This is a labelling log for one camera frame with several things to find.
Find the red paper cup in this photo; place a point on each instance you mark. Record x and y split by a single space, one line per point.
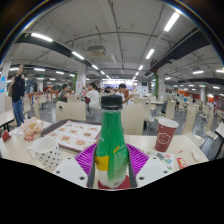
165 136

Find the far beige chairs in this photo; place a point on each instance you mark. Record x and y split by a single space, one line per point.
170 110

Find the white black-dotted mug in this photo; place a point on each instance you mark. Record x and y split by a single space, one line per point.
48 153

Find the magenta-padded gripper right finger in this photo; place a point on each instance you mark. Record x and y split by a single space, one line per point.
151 170

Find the ceiling strip lights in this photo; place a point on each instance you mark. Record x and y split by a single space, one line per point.
171 21

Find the red sauce packet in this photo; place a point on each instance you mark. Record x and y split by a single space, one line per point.
28 137
182 163

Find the brown food tray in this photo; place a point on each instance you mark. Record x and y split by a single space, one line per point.
73 133

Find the ceiling air conditioner unit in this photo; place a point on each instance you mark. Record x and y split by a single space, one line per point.
96 50

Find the food wrapper with fries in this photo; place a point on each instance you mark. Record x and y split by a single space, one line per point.
31 126

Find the beige neighbouring table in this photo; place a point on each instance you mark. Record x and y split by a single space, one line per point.
220 129
6 116

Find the plastic-wrapped leaflet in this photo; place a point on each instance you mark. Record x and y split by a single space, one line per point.
196 156

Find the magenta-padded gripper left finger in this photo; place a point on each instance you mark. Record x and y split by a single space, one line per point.
70 170

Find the person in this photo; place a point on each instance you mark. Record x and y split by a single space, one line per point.
122 93
62 95
93 98
17 90

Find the green plastic drink bottle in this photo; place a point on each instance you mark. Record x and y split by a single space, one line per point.
111 140

